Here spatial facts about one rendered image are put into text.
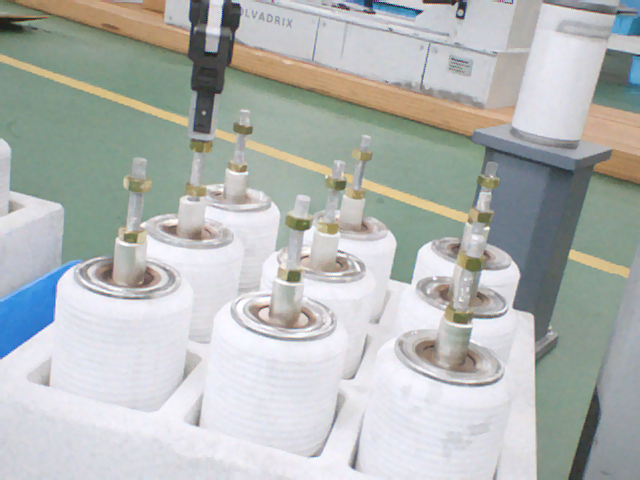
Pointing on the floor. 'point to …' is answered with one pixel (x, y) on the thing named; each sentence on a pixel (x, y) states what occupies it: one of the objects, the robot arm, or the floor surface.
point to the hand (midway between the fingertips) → (203, 113)
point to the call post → (615, 398)
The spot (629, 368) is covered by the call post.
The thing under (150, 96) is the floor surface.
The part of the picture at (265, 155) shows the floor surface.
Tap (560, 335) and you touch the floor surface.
